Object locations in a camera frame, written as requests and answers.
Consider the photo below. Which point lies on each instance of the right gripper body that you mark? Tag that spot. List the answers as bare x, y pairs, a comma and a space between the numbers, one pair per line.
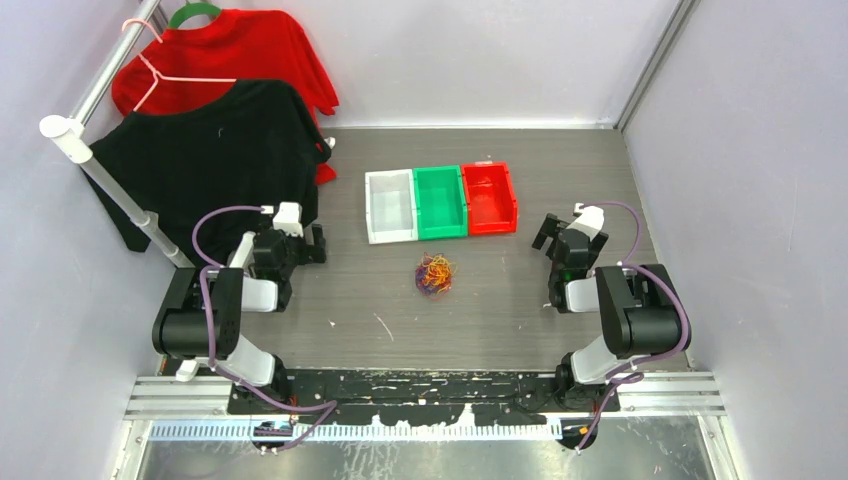
595, 247

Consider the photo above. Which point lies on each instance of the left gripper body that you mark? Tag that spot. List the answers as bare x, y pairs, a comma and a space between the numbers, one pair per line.
297, 253

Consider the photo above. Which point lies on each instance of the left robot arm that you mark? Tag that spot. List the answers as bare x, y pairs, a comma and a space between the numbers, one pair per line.
199, 321

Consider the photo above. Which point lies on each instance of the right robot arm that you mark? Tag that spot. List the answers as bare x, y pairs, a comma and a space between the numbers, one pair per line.
642, 318

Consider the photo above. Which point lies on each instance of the red plastic bin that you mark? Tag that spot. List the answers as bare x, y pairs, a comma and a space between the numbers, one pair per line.
491, 201

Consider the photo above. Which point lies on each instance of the white plastic bin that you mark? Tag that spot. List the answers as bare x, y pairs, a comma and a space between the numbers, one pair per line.
391, 209

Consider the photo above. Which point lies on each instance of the black t-shirt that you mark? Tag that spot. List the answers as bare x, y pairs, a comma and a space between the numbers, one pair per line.
255, 145

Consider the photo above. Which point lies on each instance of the green plastic bin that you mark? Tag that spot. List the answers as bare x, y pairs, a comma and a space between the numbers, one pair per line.
441, 205

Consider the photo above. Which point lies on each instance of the pink hanger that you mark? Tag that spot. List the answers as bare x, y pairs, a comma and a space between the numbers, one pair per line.
157, 75

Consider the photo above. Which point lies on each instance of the red t-shirt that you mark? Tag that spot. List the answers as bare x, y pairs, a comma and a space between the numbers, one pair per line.
238, 44

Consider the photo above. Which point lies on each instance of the white clothes rack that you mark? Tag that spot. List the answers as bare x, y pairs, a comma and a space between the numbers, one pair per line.
66, 132

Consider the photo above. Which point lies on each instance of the green hanger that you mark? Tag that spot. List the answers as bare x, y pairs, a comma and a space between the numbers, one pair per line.
190, 10

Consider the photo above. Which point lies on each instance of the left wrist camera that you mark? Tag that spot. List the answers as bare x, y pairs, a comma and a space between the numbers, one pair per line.
288, 219

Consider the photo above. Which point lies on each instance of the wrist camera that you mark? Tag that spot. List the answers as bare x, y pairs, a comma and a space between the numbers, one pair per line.
288, 219
589, 220

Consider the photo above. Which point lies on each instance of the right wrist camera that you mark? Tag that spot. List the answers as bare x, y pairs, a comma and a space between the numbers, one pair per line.
589, 220

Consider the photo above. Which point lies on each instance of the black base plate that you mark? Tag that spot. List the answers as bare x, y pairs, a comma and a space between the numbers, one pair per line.
425, 398

